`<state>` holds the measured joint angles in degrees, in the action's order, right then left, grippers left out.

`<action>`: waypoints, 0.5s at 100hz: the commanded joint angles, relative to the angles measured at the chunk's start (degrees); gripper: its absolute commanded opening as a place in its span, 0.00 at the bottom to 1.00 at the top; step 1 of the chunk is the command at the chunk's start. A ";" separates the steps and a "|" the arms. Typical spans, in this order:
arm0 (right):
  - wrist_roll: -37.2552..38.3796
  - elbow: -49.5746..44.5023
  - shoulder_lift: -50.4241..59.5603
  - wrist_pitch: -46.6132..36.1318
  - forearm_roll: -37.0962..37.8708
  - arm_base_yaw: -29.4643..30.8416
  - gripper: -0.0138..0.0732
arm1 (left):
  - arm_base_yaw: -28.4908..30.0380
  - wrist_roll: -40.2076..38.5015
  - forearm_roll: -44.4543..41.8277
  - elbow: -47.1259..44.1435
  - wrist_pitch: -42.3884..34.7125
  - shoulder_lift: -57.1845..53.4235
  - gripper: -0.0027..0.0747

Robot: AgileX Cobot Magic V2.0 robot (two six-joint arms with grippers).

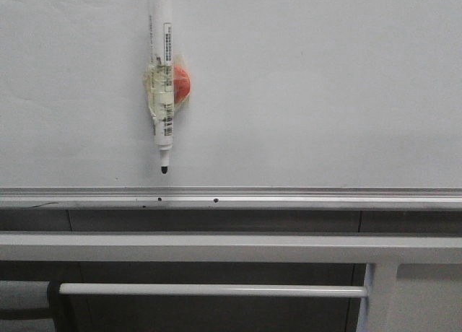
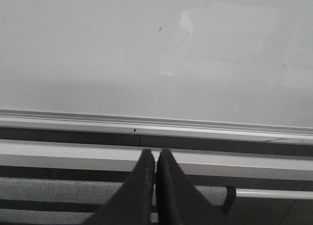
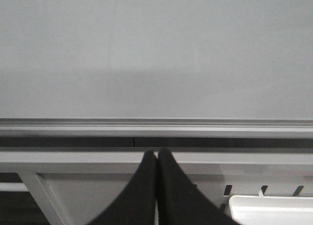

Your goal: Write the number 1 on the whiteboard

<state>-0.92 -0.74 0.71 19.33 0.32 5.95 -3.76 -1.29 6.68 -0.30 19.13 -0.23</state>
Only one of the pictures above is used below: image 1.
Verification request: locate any white marker with red magnet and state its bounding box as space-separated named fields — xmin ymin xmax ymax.
xmin=144 ymin=0 xmax=177 ymax=174

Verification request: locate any white round metal rod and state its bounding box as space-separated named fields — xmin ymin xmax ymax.
xmin=59 ymin=283 xmax=368 ymax=298

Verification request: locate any white metal stand crossbeam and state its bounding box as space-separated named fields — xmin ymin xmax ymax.
xmin=1 ymin=232 xmax=461 ymax=331

